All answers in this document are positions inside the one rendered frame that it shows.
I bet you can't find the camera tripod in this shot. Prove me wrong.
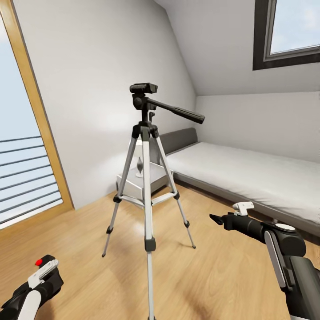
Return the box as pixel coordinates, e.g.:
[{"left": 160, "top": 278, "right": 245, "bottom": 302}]
[{"left": 101, "top": 82, "right": 205, "bottom": 320}]

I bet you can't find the digital camera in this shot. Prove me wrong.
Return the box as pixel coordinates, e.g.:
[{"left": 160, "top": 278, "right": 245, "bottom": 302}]
[{"left": 13, "top": 255, "right": 61, "bottom": 299}]

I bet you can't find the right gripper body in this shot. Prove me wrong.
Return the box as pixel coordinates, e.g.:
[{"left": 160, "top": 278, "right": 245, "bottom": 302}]
[{"left": 222, "top": 213, "right": 255, "bottom": 237}]

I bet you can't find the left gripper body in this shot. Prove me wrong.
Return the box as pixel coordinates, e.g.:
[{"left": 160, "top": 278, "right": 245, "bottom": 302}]
[{"left": 36, "top": 272, "right": 64, "bottom": 303}]

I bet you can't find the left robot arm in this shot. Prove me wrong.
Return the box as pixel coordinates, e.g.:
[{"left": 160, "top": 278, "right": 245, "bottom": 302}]
[{"left": 0, "top": 259, "right": 64, "bottom": 320}]

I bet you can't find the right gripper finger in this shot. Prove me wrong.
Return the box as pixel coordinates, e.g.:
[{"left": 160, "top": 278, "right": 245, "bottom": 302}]
[{"left": 209, "top": 214, "right": 224, "bottom": 225}]

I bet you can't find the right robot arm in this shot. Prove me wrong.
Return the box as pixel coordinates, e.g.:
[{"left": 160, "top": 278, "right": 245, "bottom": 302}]
[{"left": 209, "top": 202, "right": 320, "bottom": 320}]

